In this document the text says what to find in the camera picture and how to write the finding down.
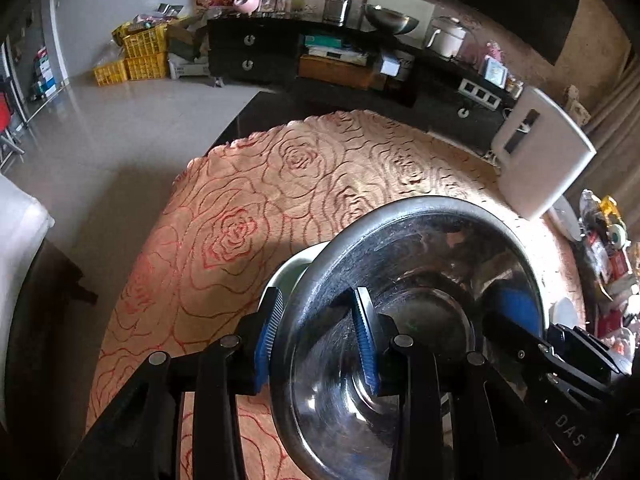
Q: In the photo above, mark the white chair back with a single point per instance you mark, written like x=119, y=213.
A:
x=20, y=270

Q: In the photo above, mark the black TV cabinet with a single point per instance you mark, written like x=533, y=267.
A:
x=270, y=60

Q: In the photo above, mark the white sack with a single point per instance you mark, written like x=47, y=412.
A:
x=190, y=68

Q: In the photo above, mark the yellow plastic crate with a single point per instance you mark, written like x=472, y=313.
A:
x=145, y=40
x=111, y=73
x=146, y=66

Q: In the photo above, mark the stack of colourful boxes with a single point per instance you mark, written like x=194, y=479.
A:
x=44, y=74

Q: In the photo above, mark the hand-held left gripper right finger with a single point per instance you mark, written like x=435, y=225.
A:
x=365, y=345

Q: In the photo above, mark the teal books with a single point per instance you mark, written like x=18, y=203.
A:
x=325, y=40

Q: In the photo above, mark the metal canister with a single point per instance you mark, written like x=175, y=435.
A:
x=337, y=7

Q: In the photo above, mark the wooden ornament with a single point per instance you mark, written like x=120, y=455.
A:
x=576, y=102

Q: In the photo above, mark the pink piggy bank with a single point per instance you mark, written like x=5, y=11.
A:
x=246, y=2

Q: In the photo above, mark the black television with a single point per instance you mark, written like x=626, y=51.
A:
x=475, y=0

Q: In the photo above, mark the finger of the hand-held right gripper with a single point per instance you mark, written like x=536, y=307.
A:
x=510, y=332
x=585, y=352

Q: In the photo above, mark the small white box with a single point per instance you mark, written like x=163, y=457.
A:
x=389, y=66

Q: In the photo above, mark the green rectangular plate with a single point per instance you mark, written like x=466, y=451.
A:
x=292, y=275

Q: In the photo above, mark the tape roll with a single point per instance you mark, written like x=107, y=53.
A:
x=618, y=234

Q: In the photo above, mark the silver disc player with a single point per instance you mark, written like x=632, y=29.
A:
x=334, y=51

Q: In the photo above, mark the photo frame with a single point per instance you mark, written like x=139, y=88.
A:
x=495, y=72

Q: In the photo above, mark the cardboard box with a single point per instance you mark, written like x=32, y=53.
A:
x=186, y=39

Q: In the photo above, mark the steel bowl on stand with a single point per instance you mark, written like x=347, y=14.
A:
x=390, y=19

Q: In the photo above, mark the beige curtain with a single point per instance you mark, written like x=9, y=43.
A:
x=615, y=125

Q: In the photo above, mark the small yellow box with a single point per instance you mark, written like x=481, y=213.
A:
x=607, y=207

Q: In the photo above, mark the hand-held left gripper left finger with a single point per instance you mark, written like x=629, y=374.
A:
x=267, y=345

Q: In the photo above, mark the small white plate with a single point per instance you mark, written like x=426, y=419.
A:
x=567, y=220

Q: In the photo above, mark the pink flower ornament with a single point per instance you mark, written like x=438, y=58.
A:
x=495, y=50

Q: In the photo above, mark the white bowl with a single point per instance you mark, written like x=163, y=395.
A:
x=564, y=311

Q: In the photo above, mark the brown wooden box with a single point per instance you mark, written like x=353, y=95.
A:
x=340, y=72

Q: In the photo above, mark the large stainless steel bowl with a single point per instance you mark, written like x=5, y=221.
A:
x=425, y=260

